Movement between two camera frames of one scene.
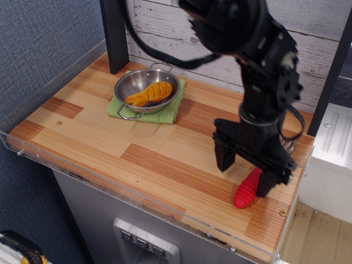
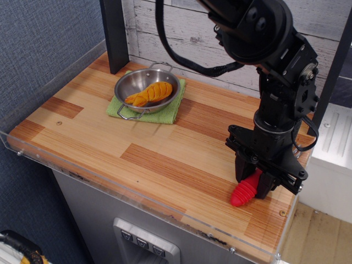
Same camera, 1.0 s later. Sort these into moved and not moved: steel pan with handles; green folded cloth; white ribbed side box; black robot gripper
Moved: black robot gripper
Not moved: white ribbed side box; green folded cloth; steel pan with handles
